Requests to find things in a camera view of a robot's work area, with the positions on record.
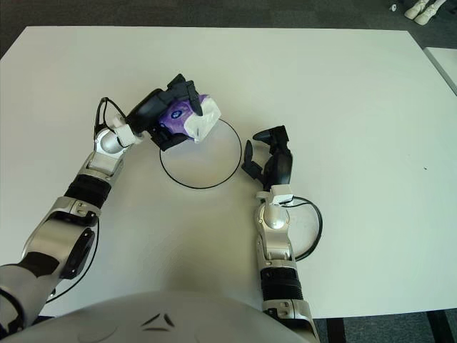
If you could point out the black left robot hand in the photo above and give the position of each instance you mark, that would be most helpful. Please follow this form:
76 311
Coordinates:
146 110

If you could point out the grey robot torso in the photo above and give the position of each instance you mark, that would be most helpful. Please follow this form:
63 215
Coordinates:
160 321

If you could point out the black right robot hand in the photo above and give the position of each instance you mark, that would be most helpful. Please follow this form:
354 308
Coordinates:
282 164

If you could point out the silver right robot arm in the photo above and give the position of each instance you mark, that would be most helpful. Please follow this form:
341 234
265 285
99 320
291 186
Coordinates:
273 218

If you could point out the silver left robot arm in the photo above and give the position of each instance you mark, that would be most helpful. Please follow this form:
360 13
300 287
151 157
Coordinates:
46 232

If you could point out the purple tissue paper pack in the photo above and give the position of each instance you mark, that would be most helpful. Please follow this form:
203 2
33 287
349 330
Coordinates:
200 123

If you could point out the white robot foot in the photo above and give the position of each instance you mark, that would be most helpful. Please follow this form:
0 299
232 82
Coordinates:
414 10
426 17

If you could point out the white side table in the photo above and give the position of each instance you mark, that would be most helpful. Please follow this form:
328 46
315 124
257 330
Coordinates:
444 62

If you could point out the black table leg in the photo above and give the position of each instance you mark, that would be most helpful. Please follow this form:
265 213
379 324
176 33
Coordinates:
335 330
437 328

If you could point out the white plate with black rim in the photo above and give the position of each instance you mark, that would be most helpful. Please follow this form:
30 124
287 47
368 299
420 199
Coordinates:
200 164

